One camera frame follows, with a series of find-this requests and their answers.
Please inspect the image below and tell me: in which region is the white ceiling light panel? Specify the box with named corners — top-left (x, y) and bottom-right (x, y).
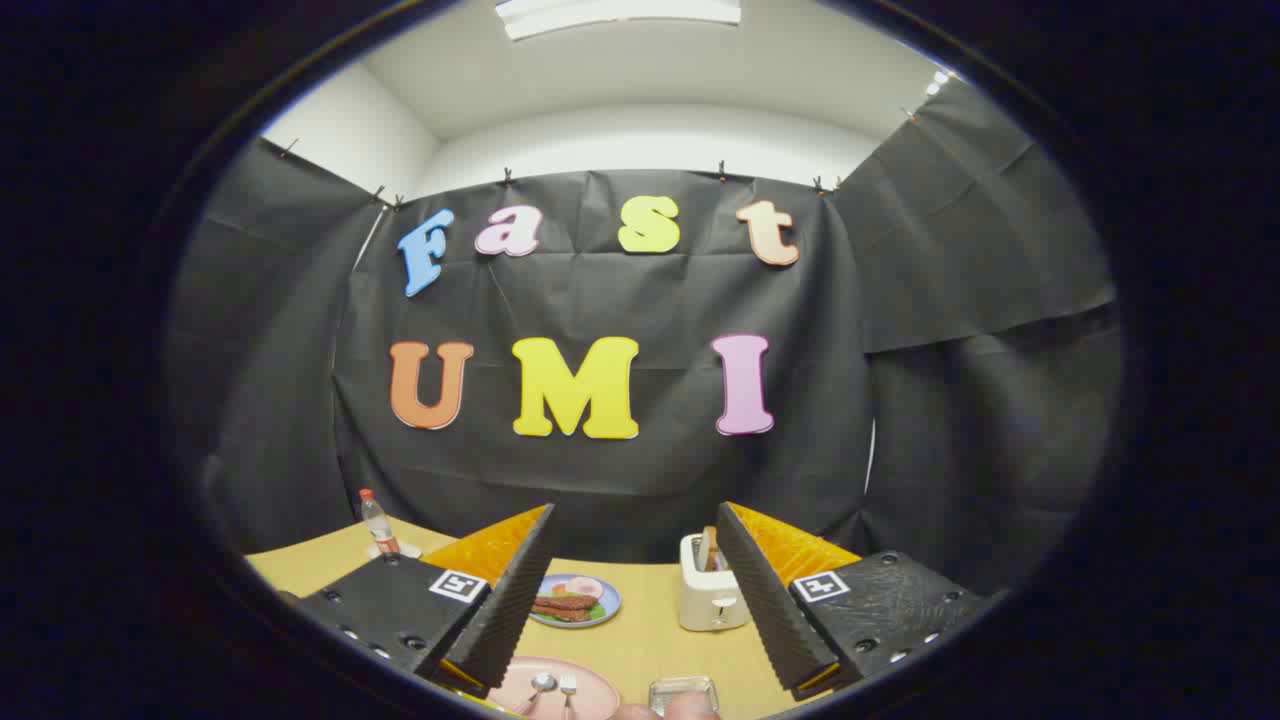
top-left (495, 0), bottom-right (743, 41)

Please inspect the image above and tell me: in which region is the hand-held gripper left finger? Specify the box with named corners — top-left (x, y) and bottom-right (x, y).
top-left (290, 503), bottom-right (557, 699)

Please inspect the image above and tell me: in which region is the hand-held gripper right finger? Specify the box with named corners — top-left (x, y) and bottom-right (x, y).
top-left (716, 501), bottom-right (991, 701)

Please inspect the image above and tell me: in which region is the blue plate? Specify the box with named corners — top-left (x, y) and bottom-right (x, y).
top-left (528, 573), bottom-right (622, 629)

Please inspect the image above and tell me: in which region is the white toaster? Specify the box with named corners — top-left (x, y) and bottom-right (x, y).
top-left (679, 533), bottom-right (751, 632)

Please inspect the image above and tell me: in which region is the pink plate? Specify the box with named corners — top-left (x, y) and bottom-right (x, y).
top-left (488, 656), bottom-right (622, 720)

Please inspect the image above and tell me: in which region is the clear plastic bottle red label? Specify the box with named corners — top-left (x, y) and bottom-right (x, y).
top-left (358, 488), bottom-right (401, 556)

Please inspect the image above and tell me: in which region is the row of black cloth clips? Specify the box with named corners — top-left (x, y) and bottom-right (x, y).
top-left (280, 105), bottom-right (921, 211)

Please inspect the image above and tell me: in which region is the metal wire basket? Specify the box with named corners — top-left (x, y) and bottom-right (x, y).
top-left (648, 676), bottom-right (719, 717)

